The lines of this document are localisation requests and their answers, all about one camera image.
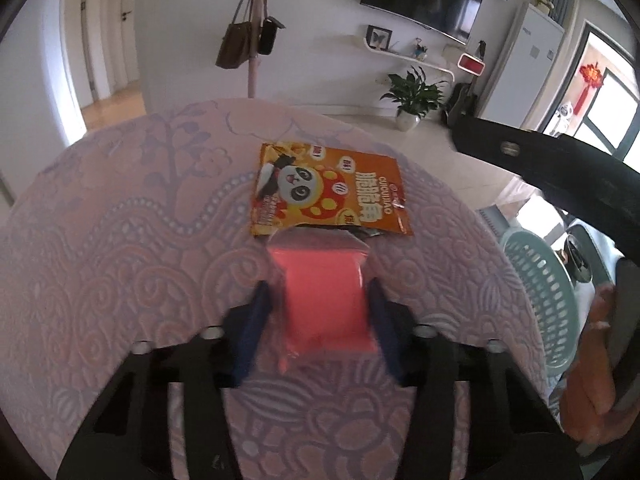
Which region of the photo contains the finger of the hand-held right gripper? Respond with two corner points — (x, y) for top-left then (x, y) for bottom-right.
(450, 115), (640, 271)

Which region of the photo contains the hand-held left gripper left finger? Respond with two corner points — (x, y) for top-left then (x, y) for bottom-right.
(55, 280), (276, 480)

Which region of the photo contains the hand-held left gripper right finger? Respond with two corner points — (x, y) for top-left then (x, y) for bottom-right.
(367, 277), (583, 480)

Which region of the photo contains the pink plastic packet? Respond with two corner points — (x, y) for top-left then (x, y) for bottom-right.
(267, 230), (381, 373)

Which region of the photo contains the teal plastic basket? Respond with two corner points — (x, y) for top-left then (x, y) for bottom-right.
(500, 227), (583, 401)

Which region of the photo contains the person's right hand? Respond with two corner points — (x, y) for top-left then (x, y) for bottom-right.
(560, 282), (621, 446)

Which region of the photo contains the red knot decoration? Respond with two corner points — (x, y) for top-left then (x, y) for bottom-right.
(572, 62), (606, 116)

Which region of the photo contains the dark round ashtray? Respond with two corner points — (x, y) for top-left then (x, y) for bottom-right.
(560, 234), (595, 285)

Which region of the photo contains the white floor air conditioner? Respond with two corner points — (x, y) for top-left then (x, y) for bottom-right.
(477, 2), (566, 131)

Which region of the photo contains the black guitar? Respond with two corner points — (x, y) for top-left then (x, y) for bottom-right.
(445, 40), (488, 128)

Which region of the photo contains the red box shelf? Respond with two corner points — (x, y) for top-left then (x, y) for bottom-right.
(457, 53), (487, 75)

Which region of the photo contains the pink embossed tablecloth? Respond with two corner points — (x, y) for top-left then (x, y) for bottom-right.
(0, 97), (561, 480)

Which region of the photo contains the orange panda snack bag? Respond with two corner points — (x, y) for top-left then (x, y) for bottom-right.
(248, 141), (413, 237)

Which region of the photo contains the green potted plant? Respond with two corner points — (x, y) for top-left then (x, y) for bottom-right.
(380, 67), (448, 132)

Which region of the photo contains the pink coat rack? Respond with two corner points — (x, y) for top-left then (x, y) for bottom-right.
(245, 0), (276, 100)

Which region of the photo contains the brown handbag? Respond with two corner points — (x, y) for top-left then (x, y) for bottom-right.
(216, 0), (261, 70)

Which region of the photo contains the black handbag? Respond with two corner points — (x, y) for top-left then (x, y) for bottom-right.
(257, 16), (287, 56)

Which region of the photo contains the white room door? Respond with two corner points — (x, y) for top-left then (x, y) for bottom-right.
(100, 0), (138, 96)

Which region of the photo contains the wavy white shelf with frame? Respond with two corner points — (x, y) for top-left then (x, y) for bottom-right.
(357, 35), (455, 81)

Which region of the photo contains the black wall television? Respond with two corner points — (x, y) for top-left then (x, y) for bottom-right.
(360, 0), (486, 45)

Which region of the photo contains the black picture frame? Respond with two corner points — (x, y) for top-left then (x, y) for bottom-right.
(366, 25), (393, 52)

